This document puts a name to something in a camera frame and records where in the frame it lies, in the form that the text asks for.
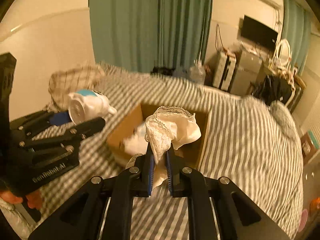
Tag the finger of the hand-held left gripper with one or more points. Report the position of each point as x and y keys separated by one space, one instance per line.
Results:
x=58 y=118
x=82 y=128

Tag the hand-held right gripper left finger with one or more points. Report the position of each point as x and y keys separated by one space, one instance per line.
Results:
x=150 y=170

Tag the wide green curtain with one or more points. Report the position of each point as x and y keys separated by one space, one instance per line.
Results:
x=150 y=22

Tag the grey fluffy cushion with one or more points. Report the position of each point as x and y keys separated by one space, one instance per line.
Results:
x=283 y=117

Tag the dark cloth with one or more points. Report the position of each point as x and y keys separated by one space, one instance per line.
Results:
x=162 y=70

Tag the grey cabinet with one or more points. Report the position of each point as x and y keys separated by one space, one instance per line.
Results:
x=246 y=72

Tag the grey striped blanket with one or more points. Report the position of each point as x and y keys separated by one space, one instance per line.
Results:
x=245 y=150

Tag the silver suitcase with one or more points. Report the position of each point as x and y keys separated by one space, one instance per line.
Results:
x=223 y=70

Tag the cardboard box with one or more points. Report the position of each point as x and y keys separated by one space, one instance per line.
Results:
x=127 y=130

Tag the black bag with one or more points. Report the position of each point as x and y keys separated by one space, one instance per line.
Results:
x=275 y=87

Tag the white oval mirror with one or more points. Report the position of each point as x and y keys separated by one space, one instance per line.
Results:
x=276 y=55

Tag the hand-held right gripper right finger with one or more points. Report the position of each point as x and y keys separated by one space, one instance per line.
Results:
x=169 y=172

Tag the narrow green curtain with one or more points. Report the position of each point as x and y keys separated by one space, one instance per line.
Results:
x=296 y=32

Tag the clear plastic water bottle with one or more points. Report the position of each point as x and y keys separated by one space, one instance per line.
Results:
x=197 y=72

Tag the black television screen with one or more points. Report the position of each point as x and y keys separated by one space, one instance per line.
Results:
x=258 y=32

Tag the plaid cloth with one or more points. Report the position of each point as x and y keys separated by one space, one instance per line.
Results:
x=72 y=80

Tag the white lace cloth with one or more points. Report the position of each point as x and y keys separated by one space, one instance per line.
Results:
x=172 y=130

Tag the pink round object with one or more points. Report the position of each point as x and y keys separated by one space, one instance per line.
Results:
x=303 y=220

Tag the person's left hand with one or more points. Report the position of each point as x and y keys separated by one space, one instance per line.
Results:
x=13 y=198

